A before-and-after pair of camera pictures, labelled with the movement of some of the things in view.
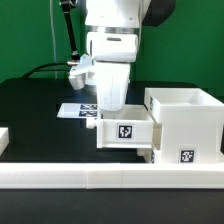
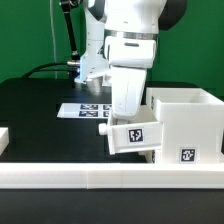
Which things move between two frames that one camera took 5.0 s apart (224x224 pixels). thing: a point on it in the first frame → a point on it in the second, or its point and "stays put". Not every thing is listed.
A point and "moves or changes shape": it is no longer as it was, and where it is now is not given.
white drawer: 131,127 moves or changes shape
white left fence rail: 4,139 stays put
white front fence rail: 110,176 stays put
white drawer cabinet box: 187,124 stays put
